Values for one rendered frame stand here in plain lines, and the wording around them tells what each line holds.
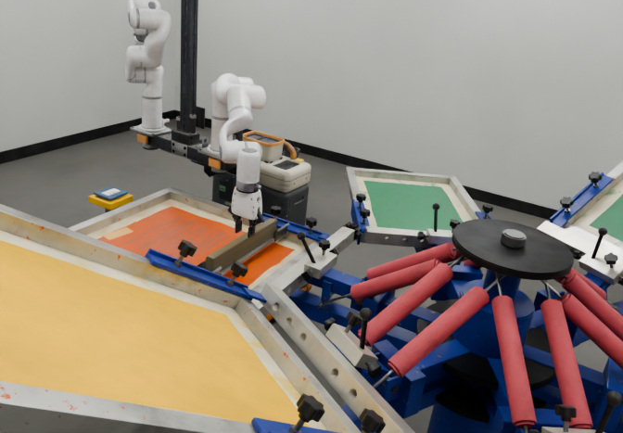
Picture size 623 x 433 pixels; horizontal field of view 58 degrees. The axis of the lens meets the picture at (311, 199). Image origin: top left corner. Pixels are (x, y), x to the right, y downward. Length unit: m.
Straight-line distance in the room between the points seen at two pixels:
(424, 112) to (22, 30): 3.72
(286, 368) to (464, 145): 4.47
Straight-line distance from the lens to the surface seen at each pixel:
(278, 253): 2.08
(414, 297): 1.48
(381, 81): 5.70
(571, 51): 5.28
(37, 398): 0.73
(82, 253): 1.24
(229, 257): 1.89
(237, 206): 1.90
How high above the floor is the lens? 1.95
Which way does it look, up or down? 23 degrees down
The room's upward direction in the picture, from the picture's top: 6 degrees clockwise
